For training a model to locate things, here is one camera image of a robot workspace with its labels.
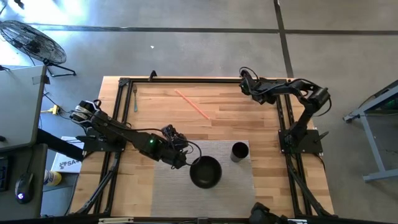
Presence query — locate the dark grey desk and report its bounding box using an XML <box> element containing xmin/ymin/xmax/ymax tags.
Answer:
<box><xmin>0</xmin><ymin>142</ymin><xmax>48</xmax><ymax>219</ymax></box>

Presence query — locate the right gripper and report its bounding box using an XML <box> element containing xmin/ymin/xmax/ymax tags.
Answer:
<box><xmin>239</xmin><ymin>70</ymin><xmax>279</xmax><ymax>105</ymax></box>

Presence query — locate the black desk beam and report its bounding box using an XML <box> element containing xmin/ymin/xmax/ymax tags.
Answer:
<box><xmin>36</xmin><ymin>128</ymin><xmax>85</xmax><ymax>162</ymax></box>

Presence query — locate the black floor fan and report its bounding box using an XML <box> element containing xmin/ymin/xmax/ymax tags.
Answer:
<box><xmin>0</xmin><ymin>19</ymin><xmax>77</xmax><ymax>78</ymax></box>

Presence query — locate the black computer mouse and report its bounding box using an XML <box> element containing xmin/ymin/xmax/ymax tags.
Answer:
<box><xmin>14</xmin><ymin>172</ymin><xmax>35</xmax><ymax>205</ymax></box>

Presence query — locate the orange chopstick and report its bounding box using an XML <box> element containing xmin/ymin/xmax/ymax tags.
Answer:
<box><xmin>174</xmin><ymin>89</ymin><xmax>211</xmax><ymax>120</ymax></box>

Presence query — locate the fork with blue handle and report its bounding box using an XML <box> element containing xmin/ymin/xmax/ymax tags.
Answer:
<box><xmin>132</xmin><ymin>83</ymin><xmax>139</xmax><ymax>113</ymax></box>

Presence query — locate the grey woven placemat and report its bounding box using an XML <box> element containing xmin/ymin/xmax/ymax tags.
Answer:
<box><xmin>150</xmin><ymin>139</ymin><xmax>256</xmax><ymax>218</ymax></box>

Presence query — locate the grey metal table frame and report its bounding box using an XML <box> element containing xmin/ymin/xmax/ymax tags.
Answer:
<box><xmin>343</xmin><ymin>79</ymin><xmax>398</xmax><ymax>183</ymax></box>

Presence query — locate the white printed cardboard box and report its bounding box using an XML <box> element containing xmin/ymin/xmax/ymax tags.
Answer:
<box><xmin>50</xmin><ymin>136</ymin><xmax>85</xmax><ymax>174</ymax></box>

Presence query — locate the light grey desk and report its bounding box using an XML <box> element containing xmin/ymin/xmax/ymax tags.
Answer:
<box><xmin>0</xmin><ymin>65</ymin><xmax>47</xmax><ymax>153</ymax></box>

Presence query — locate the black bowl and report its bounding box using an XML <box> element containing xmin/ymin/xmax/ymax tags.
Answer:
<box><xmin>189</xmin><ymin>155</ymin><xmax>223</xmax><ymax>190</ymax></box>

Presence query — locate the person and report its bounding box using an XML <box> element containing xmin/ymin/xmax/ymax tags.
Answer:
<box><xmin>248</xmin><ymin>202</ymin><xmax>280</xmax><ymax>224</ymax></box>

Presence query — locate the black cup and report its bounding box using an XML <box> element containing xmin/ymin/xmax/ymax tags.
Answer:
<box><xmin>229</xmin><ymin>141</ymin><xmax>250</xmax><ymax>163</ymax></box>

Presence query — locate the yellow and white can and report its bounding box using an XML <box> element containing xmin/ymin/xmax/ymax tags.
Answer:
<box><xmin>43</xmin><ymin>169</ymin><xmax>63</xmax><ymax>187</ymax></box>

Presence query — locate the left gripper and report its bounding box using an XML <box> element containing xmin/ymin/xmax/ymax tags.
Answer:
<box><xmin>161</xmin><ymin>124</ymin><xmax>190</xmax><ymax>170</ymax></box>

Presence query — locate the black keyboard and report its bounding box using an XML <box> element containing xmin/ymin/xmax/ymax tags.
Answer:
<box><xmin>0</xmin><ymin>155</ymin><xmax>10</xmax><ymax>192</ymax></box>

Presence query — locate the black aluminium table frame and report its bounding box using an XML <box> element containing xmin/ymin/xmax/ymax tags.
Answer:
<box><xmin>73</xmin><ymin>77</ymin><xmax>335</xmax><ymax>218</ymax></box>

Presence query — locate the yellow power plug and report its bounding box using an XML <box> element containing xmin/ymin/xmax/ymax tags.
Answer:
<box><xmin>40</xmin><ymin>105</ymin><xmax>60</xmax><ymax>115</ymax></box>

